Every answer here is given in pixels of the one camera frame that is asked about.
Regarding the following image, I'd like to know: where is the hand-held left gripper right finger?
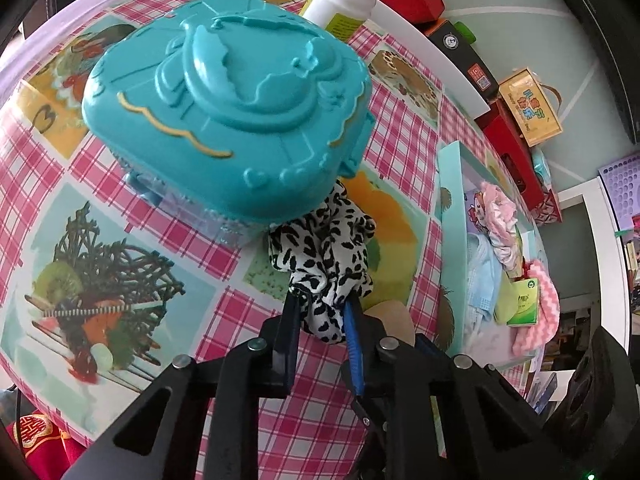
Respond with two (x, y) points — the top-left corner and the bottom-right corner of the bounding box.
(342, 299), (566, 480)

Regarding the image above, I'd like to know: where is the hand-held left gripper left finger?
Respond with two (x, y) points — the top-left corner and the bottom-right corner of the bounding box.
(62, 292), (301, 480)

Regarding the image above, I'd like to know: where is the black white spotted scrunchie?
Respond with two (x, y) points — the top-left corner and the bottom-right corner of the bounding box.
(267, 180), (376, 345)

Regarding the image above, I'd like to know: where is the pink white knit cloth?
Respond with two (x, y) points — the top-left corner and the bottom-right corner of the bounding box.
(512, 257), (560, 356)

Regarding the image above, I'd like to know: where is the green tissue pack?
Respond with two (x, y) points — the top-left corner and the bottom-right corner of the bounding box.
(505, 277), (543, 328)

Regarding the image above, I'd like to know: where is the light blue face mask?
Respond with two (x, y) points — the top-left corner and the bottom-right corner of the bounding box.
(462, 237), (501, 341)

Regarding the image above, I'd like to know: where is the purple cartoon pouch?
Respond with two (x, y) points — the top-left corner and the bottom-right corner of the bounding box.
(465, 195), (501, 241)

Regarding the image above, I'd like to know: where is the teal shallow box tray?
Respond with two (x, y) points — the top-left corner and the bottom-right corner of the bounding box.
(434, 141), (551, 376)

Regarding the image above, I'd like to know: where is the pink frilly scrunchie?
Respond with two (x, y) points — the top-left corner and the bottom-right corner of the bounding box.
(480, 182), (518, 266)

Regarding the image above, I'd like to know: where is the tan round disc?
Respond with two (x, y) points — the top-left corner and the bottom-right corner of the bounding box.
(362, 300), (417, 348)

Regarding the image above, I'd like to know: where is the red patterned box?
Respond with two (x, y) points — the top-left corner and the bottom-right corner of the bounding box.
(530, 190), (563, 226)

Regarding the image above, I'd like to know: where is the purple perforated board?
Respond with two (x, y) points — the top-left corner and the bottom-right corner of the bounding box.
(597, 152), (640, 233)

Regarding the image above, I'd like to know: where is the blue wet wipes pack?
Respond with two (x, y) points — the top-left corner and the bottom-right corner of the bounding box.
(531, 150), (553, 193)

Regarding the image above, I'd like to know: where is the teal plastic toy case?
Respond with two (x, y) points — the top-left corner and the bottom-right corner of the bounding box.
(81, 0), (375, 226)

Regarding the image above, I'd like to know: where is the red embroidered cushion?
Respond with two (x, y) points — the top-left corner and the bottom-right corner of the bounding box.
(15, 407), (88, 480)

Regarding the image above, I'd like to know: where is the red box with slot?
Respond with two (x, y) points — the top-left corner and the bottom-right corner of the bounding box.
(474, 100), (546, 206)

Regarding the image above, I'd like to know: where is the white tray behind table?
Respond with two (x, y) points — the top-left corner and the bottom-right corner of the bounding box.
(370, 0), (493, 118)

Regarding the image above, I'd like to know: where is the black box round logo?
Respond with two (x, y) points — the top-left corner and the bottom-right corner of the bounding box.
(427, 20), (501, 101)

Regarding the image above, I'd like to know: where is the white plastic bottle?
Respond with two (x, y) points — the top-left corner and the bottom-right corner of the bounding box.
(299, 0), (392, 43)

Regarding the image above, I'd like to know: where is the white shelf frame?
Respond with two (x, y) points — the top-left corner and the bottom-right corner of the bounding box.
(557, 177), (636, 361)

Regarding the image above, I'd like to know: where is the yellow gift bag with handle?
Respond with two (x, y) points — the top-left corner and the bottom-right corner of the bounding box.
(499, 67), (562, 147)

